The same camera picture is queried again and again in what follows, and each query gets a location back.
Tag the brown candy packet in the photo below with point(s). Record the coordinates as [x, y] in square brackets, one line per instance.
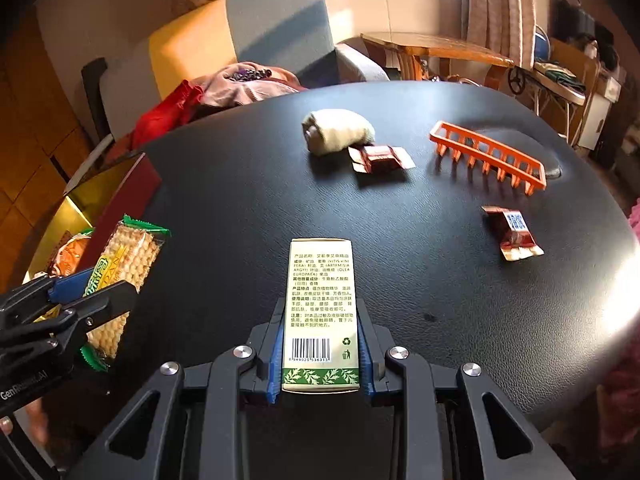
[515, 235]

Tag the dark red candy packet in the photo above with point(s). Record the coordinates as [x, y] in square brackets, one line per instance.
[382, 157]

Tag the grey and yellow armchair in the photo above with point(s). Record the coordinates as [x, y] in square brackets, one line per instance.
[275, 25]

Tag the rolled white sock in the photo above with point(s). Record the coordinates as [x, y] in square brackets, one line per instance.
[340, 130]

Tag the white cabinet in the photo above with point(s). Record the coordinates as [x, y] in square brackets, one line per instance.
[600, 115]

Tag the person's left hand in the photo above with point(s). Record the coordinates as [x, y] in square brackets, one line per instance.
[36, 420]

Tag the pink quilt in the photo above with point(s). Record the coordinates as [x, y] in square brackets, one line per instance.
[627, 395]

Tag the red cloth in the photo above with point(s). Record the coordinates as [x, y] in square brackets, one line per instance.
[160, 120]

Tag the cream box with green print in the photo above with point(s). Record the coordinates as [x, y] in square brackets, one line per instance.
[320, 310]

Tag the red box with gold interior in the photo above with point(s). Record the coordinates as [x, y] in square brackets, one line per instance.
[130, 195]

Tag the orange plastic rack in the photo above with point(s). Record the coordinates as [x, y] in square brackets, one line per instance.
[500, 152]

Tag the white metal chair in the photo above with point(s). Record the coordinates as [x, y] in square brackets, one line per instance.
[560, 100]

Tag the green striped cloth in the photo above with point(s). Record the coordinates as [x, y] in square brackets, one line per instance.
[562, 77]

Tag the orange and white snack bag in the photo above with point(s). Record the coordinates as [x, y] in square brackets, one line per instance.
[72, 255]

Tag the wooden board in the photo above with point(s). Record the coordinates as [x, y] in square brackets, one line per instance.
[575, 55]

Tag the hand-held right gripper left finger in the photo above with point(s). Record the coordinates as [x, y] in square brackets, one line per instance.
[275, 375]

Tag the wooden side table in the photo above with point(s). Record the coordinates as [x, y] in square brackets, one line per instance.
[435, 47]

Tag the green cracker packet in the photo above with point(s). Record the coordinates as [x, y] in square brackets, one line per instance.
[130, 255]

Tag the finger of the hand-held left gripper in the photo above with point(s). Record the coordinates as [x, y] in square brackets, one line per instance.
[75, 285]
[105, 300]

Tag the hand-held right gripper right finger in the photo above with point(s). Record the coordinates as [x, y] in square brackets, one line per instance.
[367, 375]

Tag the black hand wheel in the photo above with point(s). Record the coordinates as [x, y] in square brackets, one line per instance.
[516, 80]

